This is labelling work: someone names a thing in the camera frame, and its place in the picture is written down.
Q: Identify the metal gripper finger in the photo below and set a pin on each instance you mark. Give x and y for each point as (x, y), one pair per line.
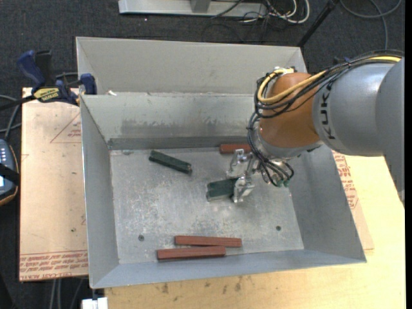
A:
(239, 157)
(243, 189)

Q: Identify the dark green block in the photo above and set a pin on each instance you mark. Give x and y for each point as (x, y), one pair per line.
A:
(220, 189)
(170, 162)

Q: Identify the red-brown flat block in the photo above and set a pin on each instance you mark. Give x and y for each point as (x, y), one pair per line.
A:
(207, 241)
(230, 148)
(191, 253)

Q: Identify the grey metal bin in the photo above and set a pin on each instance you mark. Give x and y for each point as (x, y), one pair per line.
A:
(180, 204)

